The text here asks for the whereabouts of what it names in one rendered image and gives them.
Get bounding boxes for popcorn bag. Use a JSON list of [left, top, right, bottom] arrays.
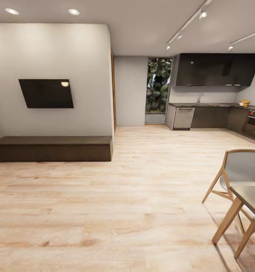
[[239, 100, 251, 107]]

